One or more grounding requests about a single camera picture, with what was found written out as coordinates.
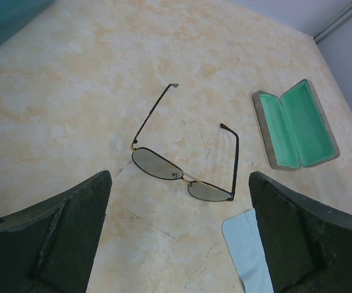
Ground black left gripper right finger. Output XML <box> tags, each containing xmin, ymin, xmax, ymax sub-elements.
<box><xmin>249</xmin><ymin>172</ymin><xmax>352</xmax><ymax>292</ymax></box>

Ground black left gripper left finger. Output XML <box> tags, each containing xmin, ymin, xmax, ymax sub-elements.
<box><xmin>0</xmin><ymin>170</ymin><xmax>112</xmax><ymax>292</ymax></box>

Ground light blue cleaning cloth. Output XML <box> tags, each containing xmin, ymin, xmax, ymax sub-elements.
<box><xmin>221</xmin><ymin>209</ymin><xmax>274</xmax><ymax>292</ymax></box>

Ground black aviator sunglasses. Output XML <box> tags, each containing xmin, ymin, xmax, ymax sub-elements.
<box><xmin>130</xmin><ymin>83</ymin><xmax>240</xmax><ymax>202</ymax></box>

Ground grey glasses case green lining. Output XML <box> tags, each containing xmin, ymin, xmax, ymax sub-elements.
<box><xmin>252</xmin><ymin>79</ymin><xmax>340</xmax><ymax>170</ymax></box>

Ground teal plastic bin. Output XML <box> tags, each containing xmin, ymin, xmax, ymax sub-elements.
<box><xmin>0</xmin><ymin>0</ymin><xmax>54</xmax><ymax>46</ymax></box>

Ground aluminium frame post right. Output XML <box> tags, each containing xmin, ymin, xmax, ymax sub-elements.
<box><xmin>313</xmin><ymin>2</ymin><xmax>352</xmax><ymax>43</ymax></box>

